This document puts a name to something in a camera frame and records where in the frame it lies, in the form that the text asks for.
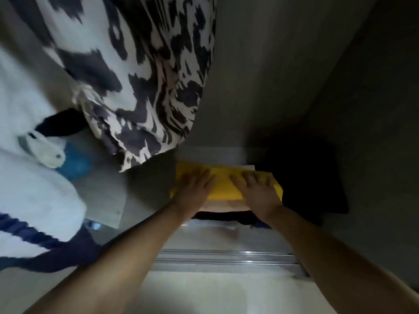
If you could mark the white jacket with navy stripes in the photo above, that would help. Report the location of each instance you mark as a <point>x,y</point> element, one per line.
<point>33,193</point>

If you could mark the cream thin garment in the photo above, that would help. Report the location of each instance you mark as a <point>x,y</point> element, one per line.
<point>226,206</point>

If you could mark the yellow basketball jersey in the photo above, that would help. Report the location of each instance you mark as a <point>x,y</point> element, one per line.
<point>226,183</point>

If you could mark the person's right hand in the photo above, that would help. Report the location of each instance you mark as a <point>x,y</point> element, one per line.
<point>260,193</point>

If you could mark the grey wardrobe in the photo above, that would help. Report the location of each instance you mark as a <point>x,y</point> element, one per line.
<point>308,68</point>

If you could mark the person's right forearm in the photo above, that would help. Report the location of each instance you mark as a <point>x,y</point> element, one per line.
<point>340,271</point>

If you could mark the black wide leg trousers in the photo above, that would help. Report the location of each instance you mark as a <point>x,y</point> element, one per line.
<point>308,179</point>

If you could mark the teal cartoon print shirt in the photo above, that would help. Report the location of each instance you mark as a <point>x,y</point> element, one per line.
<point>75,163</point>

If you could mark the black white patterned garment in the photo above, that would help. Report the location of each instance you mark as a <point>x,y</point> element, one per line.
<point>131,68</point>

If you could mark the person's left forearm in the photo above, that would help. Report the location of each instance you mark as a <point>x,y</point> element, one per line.
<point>111,271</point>

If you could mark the person's left hand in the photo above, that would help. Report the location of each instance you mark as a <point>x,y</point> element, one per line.
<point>193,189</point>

